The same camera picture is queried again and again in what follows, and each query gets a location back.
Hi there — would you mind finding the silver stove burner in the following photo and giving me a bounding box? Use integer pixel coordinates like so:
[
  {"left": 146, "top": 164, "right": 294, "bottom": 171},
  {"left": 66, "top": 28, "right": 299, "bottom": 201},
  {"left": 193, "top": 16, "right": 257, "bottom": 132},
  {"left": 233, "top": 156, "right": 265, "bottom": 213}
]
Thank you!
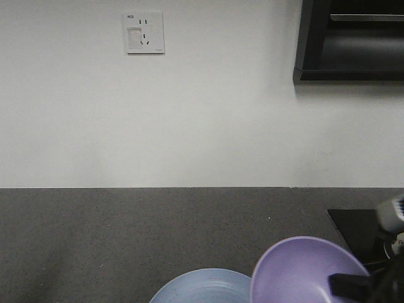
[{"left": 383, "top": 233, "right": 403, "bottom": 259}]

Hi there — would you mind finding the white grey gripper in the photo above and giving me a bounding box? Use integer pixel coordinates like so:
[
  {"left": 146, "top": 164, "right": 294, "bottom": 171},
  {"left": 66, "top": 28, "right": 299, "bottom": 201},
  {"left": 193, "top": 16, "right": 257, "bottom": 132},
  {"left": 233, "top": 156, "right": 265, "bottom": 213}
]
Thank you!
[{"left": 328, "top": 194, "right": 403, "bottom": 296}]

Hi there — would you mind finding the purple bowl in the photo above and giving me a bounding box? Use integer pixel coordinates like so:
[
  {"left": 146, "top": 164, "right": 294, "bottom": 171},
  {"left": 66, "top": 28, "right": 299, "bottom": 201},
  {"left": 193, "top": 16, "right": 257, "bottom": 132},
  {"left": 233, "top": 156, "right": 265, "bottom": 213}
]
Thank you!
[{"left": 250, "top": 236, "right": 370, "bottom": 302}]

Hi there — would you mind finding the white wall socket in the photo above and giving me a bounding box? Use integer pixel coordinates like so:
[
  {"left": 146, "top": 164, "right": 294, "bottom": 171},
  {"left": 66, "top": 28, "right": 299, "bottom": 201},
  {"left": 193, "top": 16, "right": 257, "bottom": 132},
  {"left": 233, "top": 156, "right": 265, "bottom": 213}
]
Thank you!
[{"left": 122, "top": 10, "right": 165, "bottom": 55}]

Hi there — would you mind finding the blue plate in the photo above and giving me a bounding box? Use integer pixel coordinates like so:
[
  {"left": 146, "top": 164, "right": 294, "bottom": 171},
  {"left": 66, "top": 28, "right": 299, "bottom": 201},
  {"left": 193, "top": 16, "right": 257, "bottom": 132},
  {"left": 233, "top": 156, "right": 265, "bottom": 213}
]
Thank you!
[{"left": 150, "top": 268, "right": 251, "bottom": 303}]

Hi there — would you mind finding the black range hood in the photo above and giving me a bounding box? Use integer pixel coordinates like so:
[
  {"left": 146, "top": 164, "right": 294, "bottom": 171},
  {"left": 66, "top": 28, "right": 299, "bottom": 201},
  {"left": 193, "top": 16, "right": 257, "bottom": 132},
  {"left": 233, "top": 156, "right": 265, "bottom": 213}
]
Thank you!
[{"left": 293, "top": 1, "right": 403, "bottom": 83}]

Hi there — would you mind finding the black glass gas stove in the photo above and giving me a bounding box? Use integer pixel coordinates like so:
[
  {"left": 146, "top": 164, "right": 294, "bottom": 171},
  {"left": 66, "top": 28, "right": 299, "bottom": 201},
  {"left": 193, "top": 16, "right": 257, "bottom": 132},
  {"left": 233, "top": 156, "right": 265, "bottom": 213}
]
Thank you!
[{"left": 328, "top": 209, "right": 392, "bottom": 272}]

